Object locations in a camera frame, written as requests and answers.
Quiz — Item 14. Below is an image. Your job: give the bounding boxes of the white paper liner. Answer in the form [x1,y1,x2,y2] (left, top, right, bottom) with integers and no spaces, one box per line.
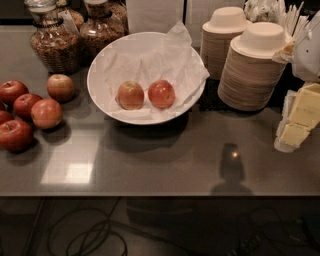
[101,23,209,121]

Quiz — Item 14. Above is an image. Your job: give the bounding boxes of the red apple far left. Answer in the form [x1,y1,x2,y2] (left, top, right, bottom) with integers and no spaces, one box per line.
[0,80,29,105]

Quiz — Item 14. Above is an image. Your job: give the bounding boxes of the back glass jar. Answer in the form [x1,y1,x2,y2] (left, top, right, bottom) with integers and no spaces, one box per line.
[56,0,84,33]

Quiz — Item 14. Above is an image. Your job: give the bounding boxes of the black mat under bowls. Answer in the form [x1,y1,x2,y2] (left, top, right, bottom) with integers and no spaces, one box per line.
[198,78,231,111]

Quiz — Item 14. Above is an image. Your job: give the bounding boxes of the red apple middle left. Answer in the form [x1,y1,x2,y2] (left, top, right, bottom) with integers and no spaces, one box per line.
[13,93,42,121]

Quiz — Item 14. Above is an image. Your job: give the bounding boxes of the rear stack paper bowls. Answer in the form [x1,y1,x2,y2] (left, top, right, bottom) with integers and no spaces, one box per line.
[200,7,250,80]

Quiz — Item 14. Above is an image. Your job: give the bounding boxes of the white ceramic bowl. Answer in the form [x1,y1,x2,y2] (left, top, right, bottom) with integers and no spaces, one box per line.
[87,32,209,125]

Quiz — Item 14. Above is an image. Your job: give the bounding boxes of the stack paper bowls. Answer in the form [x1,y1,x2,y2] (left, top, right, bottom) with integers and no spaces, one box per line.
[218,22,286,112]
[200,7,250,80]

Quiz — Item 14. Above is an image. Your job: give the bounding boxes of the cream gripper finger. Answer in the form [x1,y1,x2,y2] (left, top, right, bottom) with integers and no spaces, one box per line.
[288,83,320,129]
[274,90,310,153]

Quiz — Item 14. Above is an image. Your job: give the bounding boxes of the pale red apple front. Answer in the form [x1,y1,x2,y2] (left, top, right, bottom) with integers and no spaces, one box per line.
[31,98,63,129]

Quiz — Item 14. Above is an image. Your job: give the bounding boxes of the right glass granola jar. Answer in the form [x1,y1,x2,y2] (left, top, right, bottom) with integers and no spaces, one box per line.
[80,0,125,59]

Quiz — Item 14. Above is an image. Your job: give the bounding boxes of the black floor cable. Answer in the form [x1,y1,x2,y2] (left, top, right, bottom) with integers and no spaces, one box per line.
[46,197,188,256]

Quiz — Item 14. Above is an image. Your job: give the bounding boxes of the front stack paper bowls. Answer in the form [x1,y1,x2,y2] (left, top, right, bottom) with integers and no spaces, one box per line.
[218,22,286,112]

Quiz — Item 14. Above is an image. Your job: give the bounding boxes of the dark red apple bottom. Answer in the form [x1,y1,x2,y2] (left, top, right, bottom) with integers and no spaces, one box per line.
[0,119,34,152]

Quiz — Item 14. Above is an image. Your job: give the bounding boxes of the white plastic cutlery bundle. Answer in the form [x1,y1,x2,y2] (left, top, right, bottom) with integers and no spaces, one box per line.
[244,0,309,38]

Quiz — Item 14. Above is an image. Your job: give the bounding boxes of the yellowish apple on table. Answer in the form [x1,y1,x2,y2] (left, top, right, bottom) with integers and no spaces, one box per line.
[46,74,75,103]

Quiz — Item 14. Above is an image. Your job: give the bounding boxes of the glass granola jar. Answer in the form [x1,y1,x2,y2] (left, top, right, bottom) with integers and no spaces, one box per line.
[80,0,125,59]
[24,0,81,74]

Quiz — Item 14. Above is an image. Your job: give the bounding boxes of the red apple at edge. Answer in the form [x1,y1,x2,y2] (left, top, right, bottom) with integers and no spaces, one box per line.
[0,110,14,125]

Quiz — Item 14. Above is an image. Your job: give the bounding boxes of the left glass granola jar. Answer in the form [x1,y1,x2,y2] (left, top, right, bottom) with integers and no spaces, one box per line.
[24,0,81,74]

